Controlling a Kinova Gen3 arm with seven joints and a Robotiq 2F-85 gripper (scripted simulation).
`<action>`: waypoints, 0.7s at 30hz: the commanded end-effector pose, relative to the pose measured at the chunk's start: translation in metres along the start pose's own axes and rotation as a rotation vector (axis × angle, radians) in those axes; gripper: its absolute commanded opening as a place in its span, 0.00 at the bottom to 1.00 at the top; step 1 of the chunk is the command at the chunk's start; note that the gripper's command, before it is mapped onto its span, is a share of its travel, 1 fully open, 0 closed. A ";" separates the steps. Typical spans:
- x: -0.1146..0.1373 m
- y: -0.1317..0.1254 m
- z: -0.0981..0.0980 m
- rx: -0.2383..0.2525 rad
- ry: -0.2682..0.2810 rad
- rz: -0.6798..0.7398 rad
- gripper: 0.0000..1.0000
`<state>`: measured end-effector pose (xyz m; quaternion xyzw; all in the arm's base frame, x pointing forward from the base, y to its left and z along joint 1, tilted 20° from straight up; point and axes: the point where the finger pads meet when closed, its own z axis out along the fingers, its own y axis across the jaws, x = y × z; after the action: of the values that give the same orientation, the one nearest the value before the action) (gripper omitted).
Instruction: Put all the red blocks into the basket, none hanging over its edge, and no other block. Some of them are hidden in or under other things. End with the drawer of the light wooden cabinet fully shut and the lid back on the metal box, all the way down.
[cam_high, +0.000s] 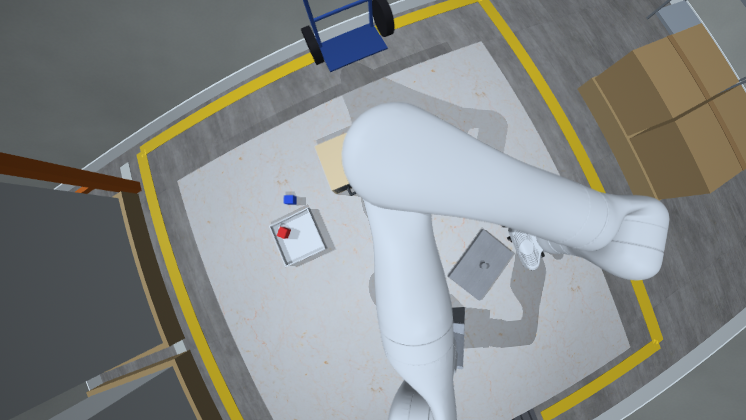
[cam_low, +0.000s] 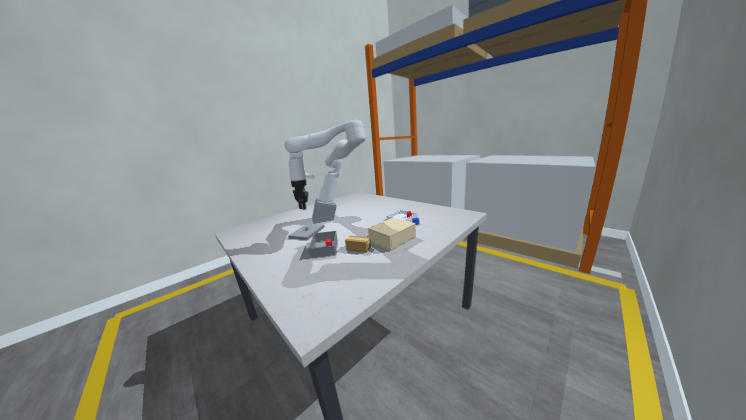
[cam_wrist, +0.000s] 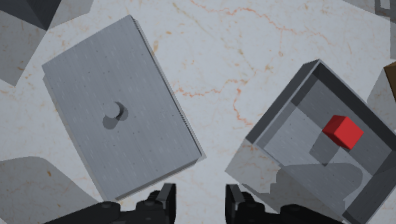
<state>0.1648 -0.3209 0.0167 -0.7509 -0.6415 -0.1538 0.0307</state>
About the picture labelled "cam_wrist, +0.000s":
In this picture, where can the red block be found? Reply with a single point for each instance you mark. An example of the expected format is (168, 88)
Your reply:
(343, 131)

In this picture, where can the grey metal lid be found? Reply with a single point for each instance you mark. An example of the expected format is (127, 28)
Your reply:
(113, 74)

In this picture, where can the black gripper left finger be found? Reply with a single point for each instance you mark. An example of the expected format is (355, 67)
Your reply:
(149, 211)

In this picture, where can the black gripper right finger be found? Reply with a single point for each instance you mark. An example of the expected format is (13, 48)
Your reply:
(251, 212)

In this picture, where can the brown cardboard box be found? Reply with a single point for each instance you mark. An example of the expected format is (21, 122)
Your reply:
(390, 71)

